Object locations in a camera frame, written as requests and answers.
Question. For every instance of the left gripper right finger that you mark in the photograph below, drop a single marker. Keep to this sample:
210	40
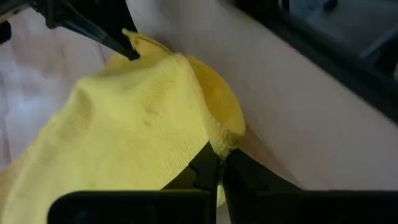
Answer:
248	177

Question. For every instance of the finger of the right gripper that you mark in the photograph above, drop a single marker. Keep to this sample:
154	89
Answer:
59	15
115	21

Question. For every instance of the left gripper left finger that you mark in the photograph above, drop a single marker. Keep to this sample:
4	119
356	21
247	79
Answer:
205	174

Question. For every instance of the yellow microfiber towel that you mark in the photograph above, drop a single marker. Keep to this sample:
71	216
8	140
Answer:
124	124

